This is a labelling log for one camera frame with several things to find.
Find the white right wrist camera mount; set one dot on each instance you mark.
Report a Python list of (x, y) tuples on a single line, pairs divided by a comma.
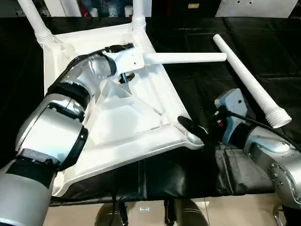
[(232, 103)]

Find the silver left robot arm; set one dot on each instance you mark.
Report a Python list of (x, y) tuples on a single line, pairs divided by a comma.
[(51, 131)]

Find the dark left robot foot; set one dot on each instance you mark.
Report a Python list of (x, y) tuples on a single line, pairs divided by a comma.
[(110, 215)]

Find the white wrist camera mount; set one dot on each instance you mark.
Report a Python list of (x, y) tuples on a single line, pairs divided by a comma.
[(127, 60), (232, 103)]

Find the white plastic table top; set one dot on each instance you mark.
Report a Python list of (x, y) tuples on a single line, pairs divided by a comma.
[(131, 113)]

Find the white cabinet with glass doors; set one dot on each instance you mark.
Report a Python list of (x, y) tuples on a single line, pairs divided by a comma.
[(70, 7)]

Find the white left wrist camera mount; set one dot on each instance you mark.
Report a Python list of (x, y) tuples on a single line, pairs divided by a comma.
[(127, 60)]

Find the white panel with round mount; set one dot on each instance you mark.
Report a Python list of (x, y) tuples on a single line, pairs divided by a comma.
[(254, 8)]

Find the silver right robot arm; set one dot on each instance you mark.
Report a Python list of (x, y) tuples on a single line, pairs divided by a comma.
[(270, 155)]

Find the glossy black box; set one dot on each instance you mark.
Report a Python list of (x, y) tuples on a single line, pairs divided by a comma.
[(188, 7)]

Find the white plastic table leg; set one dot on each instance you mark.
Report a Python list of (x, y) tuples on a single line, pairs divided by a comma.
[(247, 77), (138, 18), (188, 58), (35, 18)]

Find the black table mat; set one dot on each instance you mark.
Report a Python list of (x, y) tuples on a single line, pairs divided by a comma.
[(258, 47)]

